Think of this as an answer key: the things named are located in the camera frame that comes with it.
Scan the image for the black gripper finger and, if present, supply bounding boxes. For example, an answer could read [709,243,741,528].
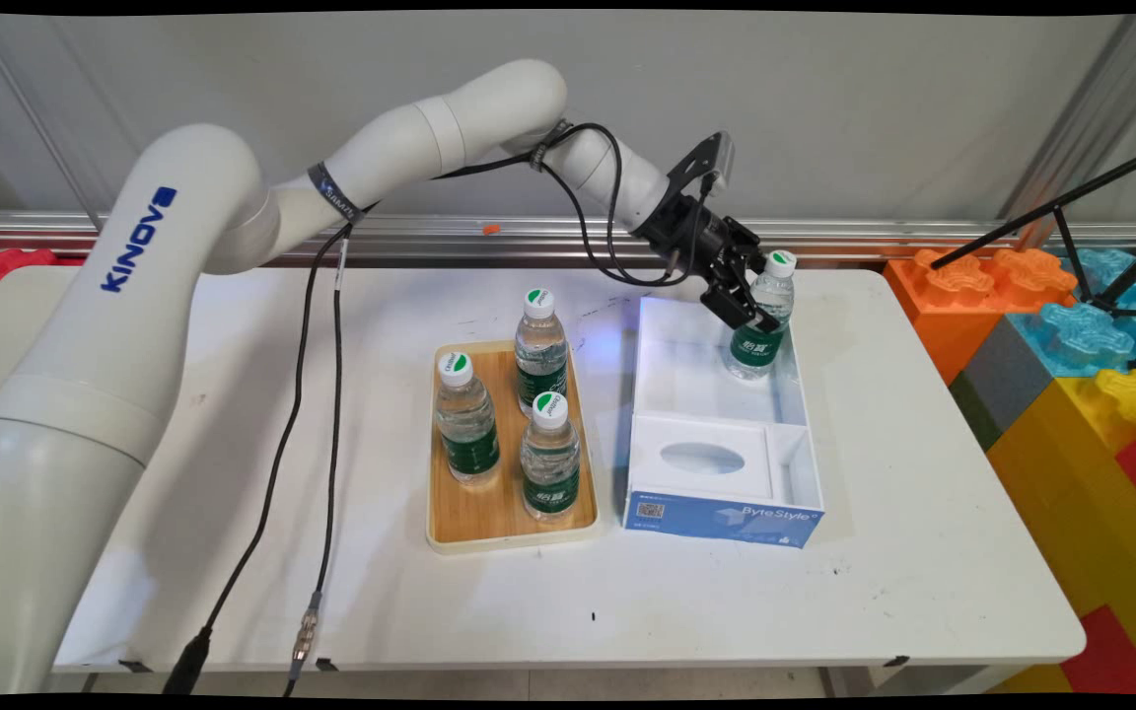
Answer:
[699,274,783,335]
[726,217,768,277]

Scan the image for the white blue tissue box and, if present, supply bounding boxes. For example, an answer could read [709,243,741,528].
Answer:
[624,295,826,549]

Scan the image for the black velcro strap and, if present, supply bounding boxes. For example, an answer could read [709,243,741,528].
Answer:
[528,117,576,173]

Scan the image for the grey foam block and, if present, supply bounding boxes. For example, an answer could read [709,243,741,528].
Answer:
[948,316,1054,452]

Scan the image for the orange foam block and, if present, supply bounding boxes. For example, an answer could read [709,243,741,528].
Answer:
[883,248,1078,387]

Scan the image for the aluminium frame post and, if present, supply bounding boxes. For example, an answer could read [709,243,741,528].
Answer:
[995,14,1136,249]

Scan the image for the wooden tray white rim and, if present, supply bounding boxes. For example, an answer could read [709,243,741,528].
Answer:
[425,340,602,554]

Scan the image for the light blue foam block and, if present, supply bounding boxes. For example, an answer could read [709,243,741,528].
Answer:
[1059,248,1136,319]
[1006,301,1136,382]

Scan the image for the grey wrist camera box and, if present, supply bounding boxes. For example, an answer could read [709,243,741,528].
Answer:
[666,130,736,195]

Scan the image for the grey printed velcro strap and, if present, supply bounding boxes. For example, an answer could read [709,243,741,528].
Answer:
[306,162,366,228]

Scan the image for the thin black cable silver connector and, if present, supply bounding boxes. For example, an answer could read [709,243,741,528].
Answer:
[281,121,719,697]

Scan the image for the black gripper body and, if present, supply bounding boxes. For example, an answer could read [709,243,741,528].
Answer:
[631,185,735,285]

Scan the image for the thick black cable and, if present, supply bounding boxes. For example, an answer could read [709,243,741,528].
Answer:
[162,121,719,697]

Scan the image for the water bottle green label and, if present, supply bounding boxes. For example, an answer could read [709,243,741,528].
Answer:
[514,288,570,416]
[723,249,799,382]
[434,351,502,485]
[519,391,583,522]

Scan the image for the black tripod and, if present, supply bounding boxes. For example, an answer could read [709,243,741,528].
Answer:
[928,141,1136,322]

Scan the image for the aluminium wall rail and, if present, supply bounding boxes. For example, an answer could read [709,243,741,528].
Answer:
[0,209,1136,270]

